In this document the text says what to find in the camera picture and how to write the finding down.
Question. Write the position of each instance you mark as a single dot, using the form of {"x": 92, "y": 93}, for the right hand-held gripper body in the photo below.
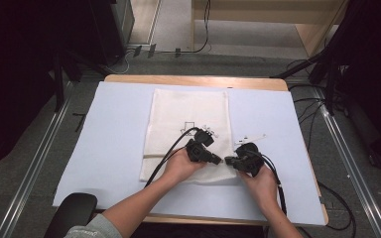
{"x": 249, "y": 158}

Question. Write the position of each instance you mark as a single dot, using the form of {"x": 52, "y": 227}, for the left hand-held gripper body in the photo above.
{"x": 198, "y": 148}

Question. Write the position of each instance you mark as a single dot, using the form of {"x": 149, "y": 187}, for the white cloth bag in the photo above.
{"x": 178, "y": 112}

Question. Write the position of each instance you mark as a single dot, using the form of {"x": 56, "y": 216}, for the person's left hand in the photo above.
{"x": 182, "y": 167}

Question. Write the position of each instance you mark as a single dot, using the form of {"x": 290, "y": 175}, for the person's right hand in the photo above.
{"x": 261, "y": 188}

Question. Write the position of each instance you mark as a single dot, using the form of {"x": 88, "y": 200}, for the wooden table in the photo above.
{"x": 178, "y": 79}

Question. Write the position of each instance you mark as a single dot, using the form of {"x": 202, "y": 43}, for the light blue table sheet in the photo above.
{"x": 112, "y": 148}

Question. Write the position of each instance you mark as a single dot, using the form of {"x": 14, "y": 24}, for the black metal stand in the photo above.
{"x": 59, "y": 79}
{"x": 330, "y": 76}

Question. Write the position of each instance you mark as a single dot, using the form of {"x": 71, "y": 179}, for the grey sleeve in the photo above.
{"x": 96, "y": 229}

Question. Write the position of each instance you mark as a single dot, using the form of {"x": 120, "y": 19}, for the light wooden desk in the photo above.
{"x": 311, "y": 33}

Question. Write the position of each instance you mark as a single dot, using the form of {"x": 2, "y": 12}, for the black chair armrest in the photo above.
{"x": 72, "y": 211}

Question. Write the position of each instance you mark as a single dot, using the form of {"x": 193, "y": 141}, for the black cabinet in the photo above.
{"x": 112, "y": 29}

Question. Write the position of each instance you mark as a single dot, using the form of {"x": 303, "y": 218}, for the black curtain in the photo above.
{"x": 373, "y": 72}
{"x": 16, "y": 72}

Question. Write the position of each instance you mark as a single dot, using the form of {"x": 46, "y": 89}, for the metal floor rail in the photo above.
{"x": 33, "y": 172}
{"x": 354, "y": 172}

